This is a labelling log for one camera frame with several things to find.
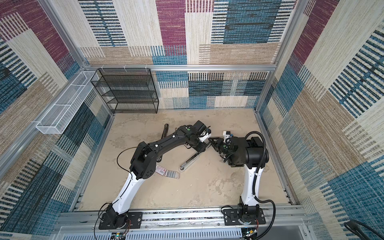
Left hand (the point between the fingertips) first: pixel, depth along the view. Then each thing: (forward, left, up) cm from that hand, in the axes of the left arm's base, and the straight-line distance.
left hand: (204, 146), depth 94 cm
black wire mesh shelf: (+41, +54, +12) cm, 69 cm away
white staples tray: (-16, +19, -4) cm, 25 cm away
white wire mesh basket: (0, +70, +29) cm, 76 cm away
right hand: (+5, -3, -1) cm, 6 cm away
